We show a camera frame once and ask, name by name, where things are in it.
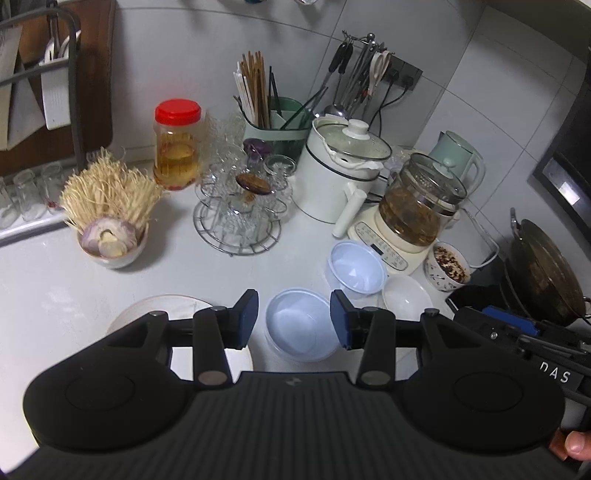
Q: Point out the brown round lid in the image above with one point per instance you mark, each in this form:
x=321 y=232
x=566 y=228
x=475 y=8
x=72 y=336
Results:
x=253 y=183

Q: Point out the sliced purple onion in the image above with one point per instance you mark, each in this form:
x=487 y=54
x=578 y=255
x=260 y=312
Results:
x=108 y=237

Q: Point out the pale green kettle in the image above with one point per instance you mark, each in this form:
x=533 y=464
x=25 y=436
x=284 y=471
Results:
x=457 y=152

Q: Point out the large white floral plate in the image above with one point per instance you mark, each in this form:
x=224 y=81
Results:
x=152 y=305

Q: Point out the blue plastic bowl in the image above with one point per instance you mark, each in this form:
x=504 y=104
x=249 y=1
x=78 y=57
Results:
x=300 y=325
x=358 y=267

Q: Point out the clear drinking glass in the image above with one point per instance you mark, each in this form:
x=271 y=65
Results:
x=53 y=184
x=30 y=196
x=5 y=205

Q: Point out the dark wall appliance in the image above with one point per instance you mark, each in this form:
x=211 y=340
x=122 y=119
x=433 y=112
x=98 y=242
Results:
x=570 y=157

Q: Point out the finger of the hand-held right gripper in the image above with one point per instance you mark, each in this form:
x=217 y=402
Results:
x=508 y=321

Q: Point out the black gas stove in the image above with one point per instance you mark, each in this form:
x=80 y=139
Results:
x=471 y=294

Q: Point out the cluster of glass cups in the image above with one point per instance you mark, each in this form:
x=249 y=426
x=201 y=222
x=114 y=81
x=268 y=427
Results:
x=226 y=184

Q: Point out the red-lidded plastic jar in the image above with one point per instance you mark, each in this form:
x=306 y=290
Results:
x=178 y=147

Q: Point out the person's right hand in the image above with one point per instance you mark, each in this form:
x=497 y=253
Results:
x=578 y=446

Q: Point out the white drip tray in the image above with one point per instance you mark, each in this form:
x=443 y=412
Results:
x=27 y=228

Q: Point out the white electric cooking pot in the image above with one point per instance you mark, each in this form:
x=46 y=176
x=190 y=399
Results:
x=323 y=184

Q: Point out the wooden cutting board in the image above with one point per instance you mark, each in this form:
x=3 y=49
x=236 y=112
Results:
x=99 y=69

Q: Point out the dark wok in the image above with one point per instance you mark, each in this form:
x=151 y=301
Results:
x=545 y=272

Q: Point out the dark wall power outlet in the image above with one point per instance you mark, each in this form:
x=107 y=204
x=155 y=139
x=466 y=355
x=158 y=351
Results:
x=404 y=71

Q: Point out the glass electric health kettle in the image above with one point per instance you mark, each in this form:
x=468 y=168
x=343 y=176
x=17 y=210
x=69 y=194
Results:
x=415 y=212

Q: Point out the small white bowl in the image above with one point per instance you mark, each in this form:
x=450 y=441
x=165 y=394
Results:
x=406 y=297

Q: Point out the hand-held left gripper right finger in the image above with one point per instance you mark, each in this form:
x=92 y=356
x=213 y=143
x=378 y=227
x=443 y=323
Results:
x=342 y=321

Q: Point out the hanging kitchen utensils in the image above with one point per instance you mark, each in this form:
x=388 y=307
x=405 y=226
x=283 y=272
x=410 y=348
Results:
x=355 y=78

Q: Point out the green chopstick holder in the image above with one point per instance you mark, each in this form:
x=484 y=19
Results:
x=286 y=136

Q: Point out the patterned bowl of spices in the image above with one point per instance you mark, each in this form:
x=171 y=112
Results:
x=448 y=272

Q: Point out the white cutlery holder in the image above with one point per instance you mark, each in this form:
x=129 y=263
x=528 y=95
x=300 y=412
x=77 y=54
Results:
x=57 y=97

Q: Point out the steel cleaver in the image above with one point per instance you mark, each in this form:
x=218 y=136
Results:
x=11 y=92

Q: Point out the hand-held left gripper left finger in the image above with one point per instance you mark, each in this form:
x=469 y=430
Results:
x=245 y=319

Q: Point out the white bowl with vegetables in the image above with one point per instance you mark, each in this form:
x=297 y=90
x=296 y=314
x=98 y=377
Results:
x=113 y=261

